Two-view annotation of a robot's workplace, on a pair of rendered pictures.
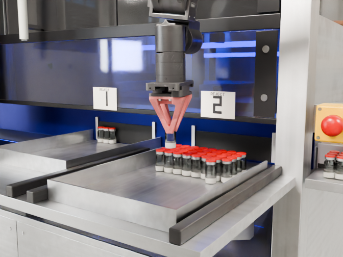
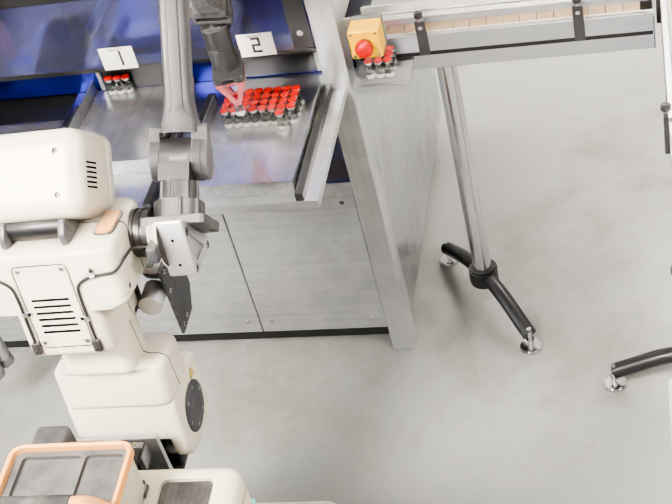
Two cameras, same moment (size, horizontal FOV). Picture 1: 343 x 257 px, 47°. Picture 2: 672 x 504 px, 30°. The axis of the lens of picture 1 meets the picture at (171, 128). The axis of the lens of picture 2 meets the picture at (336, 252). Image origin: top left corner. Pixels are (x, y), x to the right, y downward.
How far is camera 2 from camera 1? 2.13 m
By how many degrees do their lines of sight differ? 34
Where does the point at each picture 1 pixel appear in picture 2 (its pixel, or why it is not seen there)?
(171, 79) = (231, 68)
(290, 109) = (326, 38)
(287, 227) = (350, 127)
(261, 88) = (294, 26)
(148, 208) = (272, 185)
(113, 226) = (253, 204)
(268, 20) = not seen: outside the picture
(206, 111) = (247, 52)
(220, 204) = (310, 159)
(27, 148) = not seen: hidden behind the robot
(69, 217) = (214, 209)
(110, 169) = not seen: hidden behind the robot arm
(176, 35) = (224, 35)
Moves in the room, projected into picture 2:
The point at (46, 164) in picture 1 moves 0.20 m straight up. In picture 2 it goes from (132, 166) to (103, 93)
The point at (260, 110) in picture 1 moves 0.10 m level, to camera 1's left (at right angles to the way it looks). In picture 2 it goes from (299, 43) to (259, 60)
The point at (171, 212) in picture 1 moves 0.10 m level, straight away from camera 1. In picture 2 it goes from (289, 183) to (272, 160)
